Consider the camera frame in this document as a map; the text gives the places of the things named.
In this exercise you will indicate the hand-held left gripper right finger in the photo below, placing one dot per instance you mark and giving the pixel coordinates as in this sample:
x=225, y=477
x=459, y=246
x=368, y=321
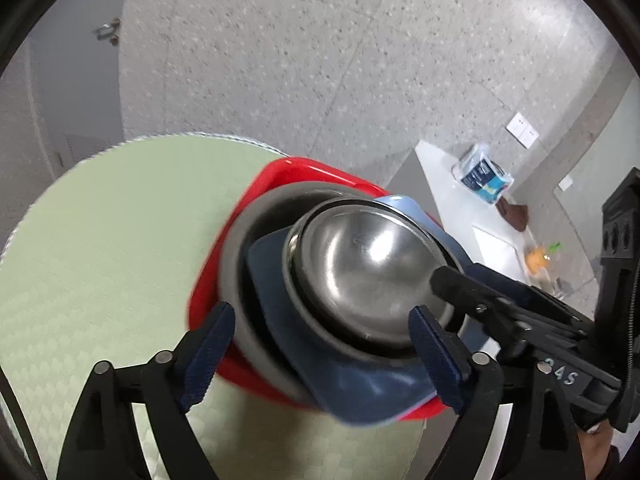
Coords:
x=440, y=362

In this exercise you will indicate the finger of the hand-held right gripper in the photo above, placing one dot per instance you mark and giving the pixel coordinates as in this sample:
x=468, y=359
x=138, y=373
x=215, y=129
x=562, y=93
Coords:
x=450, y=285
x=505, y=287

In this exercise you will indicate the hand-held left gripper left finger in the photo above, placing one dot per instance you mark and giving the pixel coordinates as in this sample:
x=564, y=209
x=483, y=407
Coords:
x=207, y=357

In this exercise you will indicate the small steel bowl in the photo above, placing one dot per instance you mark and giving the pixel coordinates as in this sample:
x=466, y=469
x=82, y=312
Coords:
x=360, y=260

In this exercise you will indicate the grey round plate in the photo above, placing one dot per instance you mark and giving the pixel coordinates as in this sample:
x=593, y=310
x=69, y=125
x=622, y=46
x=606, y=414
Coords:
x=234, y=260

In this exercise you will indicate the medium steel bowl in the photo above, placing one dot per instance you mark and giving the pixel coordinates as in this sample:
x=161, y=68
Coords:
x=325, y=337

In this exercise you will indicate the red plastic basin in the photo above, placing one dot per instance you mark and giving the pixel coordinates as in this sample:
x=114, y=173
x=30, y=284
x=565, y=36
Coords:
x=300, y=169

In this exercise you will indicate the person's right hand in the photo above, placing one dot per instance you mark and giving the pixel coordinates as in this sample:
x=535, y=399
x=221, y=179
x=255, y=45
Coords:
x=595, y=455

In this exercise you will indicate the white sink basin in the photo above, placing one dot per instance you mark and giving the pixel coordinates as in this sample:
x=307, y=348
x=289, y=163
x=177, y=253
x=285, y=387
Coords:
x=492, y=247

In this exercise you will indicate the small green object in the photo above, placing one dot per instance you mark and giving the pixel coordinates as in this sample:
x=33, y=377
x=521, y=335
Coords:
x=554, y=246

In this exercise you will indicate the brown cloth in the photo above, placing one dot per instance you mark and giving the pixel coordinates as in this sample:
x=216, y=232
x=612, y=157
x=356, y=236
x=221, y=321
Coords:
x=515, y=215

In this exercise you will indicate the white sink counter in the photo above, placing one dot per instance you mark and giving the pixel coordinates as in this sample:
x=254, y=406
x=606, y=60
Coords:
x=440, y=180

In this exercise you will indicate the blue tissue pack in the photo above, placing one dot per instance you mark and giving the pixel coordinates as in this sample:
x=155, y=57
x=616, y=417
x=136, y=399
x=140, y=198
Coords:
x=482, y=175

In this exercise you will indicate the green round table mat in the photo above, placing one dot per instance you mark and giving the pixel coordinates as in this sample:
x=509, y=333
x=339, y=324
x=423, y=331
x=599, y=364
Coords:
x=100, y=260

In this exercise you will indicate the round table with lace cloth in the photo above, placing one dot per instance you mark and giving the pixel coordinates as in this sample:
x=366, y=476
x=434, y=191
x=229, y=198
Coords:
x=225, y=136

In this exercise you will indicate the door vent grille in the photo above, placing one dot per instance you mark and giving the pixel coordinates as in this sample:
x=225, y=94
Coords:
x=82, y=147

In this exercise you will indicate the grey door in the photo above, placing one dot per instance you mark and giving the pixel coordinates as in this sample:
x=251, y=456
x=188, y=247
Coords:
x=75, y=85

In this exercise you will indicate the wall mirror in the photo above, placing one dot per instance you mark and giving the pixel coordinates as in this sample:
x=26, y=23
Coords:
x=595, y=160

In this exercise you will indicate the white wall socket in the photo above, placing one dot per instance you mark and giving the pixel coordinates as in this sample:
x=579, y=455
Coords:
x=516, y=124
x=531, y=135

